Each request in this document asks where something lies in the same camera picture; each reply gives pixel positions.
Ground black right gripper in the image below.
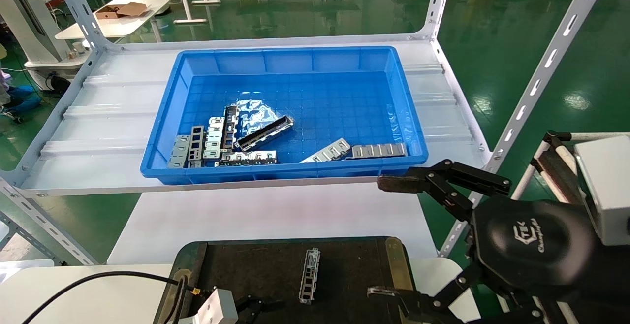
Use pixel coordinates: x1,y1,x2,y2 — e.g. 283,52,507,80
367,159,598,324

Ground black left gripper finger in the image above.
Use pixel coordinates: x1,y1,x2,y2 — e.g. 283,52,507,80
255,298,286,316
235,295,264,324

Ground long grey metal channel part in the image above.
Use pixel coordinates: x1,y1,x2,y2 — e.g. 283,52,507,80
298,248,321,305

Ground black container tray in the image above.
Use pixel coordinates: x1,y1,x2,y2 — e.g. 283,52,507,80
153,236,422,324

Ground light grey slotted metal part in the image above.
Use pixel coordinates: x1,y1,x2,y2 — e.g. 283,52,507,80
301,138,351,163

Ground grey ribbed metal strip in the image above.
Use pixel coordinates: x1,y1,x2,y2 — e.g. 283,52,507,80
351,142,408,160

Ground silver clip metal strip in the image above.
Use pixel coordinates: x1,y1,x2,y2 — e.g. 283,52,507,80
215,150,278,166

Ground grey metal connector housing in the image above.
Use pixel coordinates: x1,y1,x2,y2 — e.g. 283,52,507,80
234,115,295,152

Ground grey slotted metal strip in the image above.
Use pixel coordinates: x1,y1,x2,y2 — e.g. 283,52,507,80
168,134,192,168

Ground dark grey windowed strip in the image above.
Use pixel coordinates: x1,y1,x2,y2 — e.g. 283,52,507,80
189,125,205,168

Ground white slotted metal strip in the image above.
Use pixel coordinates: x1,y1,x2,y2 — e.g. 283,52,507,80
203,116,226,160

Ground dark narrow metal strip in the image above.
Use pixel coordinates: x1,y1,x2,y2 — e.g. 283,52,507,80
221,105,241,153

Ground silver foil bag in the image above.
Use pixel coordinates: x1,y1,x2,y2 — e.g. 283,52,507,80
235,100,284,135

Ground white metal shelf rack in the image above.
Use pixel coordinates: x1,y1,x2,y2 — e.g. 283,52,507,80
0,0,617,266

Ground blue plastic bin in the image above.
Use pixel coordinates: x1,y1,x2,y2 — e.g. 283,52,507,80
140,46,429,185

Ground white work table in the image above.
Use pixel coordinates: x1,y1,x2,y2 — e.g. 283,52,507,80
55,0,177,40

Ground open cardboard box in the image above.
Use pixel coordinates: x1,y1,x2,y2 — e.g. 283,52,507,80
94,2,154,21

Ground white machine stand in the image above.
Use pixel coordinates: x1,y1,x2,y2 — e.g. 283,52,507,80
0,0,94,93

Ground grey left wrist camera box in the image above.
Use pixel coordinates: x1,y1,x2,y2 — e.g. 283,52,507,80
179,288,240,324

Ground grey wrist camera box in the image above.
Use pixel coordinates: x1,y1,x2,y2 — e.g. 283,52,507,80
179,288,240,324
574,135,630,246

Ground white tube cart frame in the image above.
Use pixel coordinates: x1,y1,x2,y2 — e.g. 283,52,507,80
512,132,630,324

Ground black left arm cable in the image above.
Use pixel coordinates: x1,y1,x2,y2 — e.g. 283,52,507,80
22,270,200,324

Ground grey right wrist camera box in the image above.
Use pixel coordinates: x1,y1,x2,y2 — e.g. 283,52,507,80
574,135,630,246

